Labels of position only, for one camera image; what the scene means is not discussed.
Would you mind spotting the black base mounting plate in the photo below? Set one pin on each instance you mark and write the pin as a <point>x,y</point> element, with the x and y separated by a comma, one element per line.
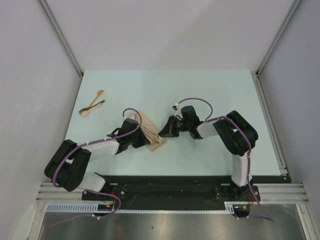
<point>175,192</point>

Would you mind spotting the white slotted cable duct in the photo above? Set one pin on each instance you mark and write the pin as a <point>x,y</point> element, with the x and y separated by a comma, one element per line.
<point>102,208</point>

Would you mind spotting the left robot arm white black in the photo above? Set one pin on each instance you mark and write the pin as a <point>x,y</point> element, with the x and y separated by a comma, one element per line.
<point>68,167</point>

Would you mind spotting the left aluminium frame post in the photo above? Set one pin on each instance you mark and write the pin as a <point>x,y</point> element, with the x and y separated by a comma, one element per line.
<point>49,15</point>

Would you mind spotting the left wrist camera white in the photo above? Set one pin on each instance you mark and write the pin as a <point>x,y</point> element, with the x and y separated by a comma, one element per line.
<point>132,116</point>

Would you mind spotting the orange wooden spoon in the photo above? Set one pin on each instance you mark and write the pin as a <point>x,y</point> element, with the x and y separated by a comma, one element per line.
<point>100,92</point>

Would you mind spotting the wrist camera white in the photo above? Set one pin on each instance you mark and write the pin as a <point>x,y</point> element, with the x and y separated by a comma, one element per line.
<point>177,113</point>
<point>132,116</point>

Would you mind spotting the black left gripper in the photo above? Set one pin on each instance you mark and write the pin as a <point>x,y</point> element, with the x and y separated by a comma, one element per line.
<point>143,140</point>

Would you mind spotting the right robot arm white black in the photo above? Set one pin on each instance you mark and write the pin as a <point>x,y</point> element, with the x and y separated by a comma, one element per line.
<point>237,135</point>

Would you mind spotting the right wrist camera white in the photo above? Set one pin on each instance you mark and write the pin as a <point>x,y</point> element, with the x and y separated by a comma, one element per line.
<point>177,113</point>

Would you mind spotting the right aluminium frame post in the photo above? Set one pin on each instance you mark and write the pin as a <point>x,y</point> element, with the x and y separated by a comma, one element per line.
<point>279,35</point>

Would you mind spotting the right aluminium table rail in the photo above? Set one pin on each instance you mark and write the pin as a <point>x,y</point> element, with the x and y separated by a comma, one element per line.
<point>277,147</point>

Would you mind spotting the beige cloth napkin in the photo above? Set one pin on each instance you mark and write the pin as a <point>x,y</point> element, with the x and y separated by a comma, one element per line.
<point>151,132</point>

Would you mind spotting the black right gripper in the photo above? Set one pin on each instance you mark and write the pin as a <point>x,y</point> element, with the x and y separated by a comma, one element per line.
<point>169,130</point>

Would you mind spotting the front aluminium cross rail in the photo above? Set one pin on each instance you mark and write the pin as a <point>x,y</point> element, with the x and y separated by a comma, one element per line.
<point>270,193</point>

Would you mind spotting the light wooden spoon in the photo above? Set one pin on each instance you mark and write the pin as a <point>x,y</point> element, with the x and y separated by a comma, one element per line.
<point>87,112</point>

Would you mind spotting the aluminium frame post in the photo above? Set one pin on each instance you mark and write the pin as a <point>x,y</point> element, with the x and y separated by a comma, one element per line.
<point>279,35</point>
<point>49,15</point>

